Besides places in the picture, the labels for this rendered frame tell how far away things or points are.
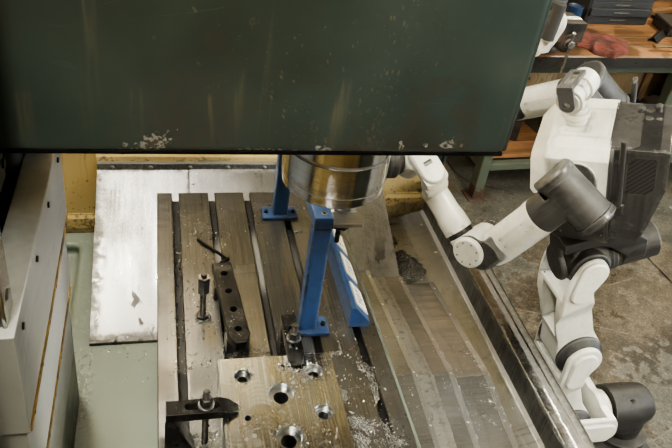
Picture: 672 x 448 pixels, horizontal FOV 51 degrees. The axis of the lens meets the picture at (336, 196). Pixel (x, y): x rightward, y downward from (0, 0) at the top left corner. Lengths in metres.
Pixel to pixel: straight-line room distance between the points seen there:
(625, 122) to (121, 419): 1.37
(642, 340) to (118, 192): 2.32
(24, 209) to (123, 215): 1.05
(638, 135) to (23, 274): 1.29
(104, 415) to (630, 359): 2.23
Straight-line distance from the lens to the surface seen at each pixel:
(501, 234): 1.65
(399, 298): 2.04
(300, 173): 1.00
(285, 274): 1.77
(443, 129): 0.92
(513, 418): 1.91
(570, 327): 2.13
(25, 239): 1.05
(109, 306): 2.02
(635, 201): 1.75
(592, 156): 1.65
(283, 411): 1.36
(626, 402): 2.58
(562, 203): 1.56
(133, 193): 2.18
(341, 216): 1.45
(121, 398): 1.86
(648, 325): 3.52
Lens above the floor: 2.06
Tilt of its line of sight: 34 degrees down
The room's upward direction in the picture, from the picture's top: 9 degrees clockwise
